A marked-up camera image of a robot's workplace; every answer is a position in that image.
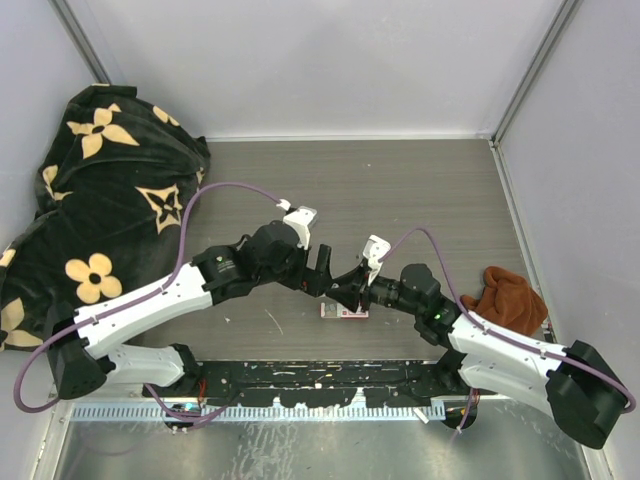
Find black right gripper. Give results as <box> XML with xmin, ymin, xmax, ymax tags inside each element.
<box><xmin>326</xmin><ymin>261</ymin><xmax>423</xmax><ymax>316</ymax></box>

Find red white staple box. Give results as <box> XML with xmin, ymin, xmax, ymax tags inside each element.
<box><xmin>320</xmin><ymin>302</ymin><xmax>369</xmax><ymax>319</ymax></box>

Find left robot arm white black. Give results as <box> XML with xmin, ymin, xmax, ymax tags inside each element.
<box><xmin>47</xmin><ymin>220</ymin><xmax>332</xmax><ymax>400</ymax></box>

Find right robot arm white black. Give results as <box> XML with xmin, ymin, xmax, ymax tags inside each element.
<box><xmin>326</xmin><ymin>264</ymin><xmax>629</xmax><ymax>449</ymax></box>

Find white staple remover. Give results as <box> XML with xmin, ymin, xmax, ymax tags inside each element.
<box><xmin>365</xmin><ymin>234</ymin><xmax>391</xmax><ymax>251</ymax></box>

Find brown cloth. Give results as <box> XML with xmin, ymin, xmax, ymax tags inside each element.
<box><xmin>460</xmin><ymin>266</ymin><xmax>548</xmax><ymax>337</ymax></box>

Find black floral blanket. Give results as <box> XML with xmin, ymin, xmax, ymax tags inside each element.
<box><xmin>1</xmin><ymin>84</ymin><xmax>211</xmax><ymax>351</ymax></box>

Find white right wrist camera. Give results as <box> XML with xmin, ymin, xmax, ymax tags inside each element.
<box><xmin>362</xmin><ymin>246</ymin><xmax>391</xmax><ymax>285</ymax></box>

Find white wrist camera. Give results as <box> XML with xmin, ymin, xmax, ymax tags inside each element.
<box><xmin>283</xmin><ymin>206</ymin><xmax>317</xmax><ymax>250</ymax></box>
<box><xmin>362</xmin><ymin>246</ymin><xmax>391</xmax><ymax>285</ymax></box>

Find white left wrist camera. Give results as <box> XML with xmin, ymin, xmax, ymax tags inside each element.
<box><xmin>283</xmin><ymin>206</ymin><xmax>317</xmax><ymax>250</ymax></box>

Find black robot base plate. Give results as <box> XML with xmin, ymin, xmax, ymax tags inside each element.
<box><xmin>154</xmin><ymin>360</ymin><xmax>469</xmax><ymax>408</ymax></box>

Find white slotted cable duct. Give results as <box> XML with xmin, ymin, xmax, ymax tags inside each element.
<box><xmin>69</xmin><ymin>401</ymin><xmax>446</xmax><ymax>422</ymax></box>

